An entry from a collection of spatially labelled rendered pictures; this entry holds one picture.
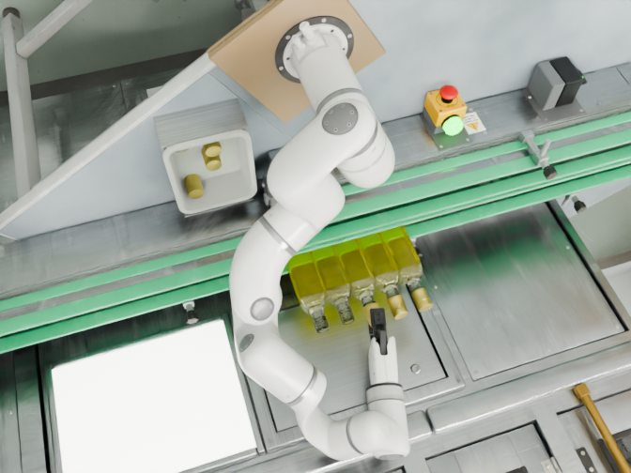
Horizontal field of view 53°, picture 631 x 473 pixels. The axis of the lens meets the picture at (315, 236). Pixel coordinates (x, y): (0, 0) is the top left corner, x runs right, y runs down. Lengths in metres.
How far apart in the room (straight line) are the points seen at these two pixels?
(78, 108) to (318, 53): 1.06
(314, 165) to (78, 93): 1.26
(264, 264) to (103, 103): 1.14
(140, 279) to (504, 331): 0.87
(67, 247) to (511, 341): 1.05
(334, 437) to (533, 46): 0.95
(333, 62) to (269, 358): 0.52
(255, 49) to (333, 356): 0.71
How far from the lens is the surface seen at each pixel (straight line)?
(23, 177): 1.60
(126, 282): 1.44
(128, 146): 1.34
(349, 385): 1.47
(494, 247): 1.72
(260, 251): 1.02
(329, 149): 0.95
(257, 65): 1.22
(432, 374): 1.50
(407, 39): 1.35
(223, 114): 1.27
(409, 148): 1.45
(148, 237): 1.46
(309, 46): 1.18
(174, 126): 1.27
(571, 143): 1.60
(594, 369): 1.62
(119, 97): 2.05
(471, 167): 1.48
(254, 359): 1.09
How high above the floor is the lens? 1.65
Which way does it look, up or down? 30 degrees down
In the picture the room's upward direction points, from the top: 159 degrees clockwise
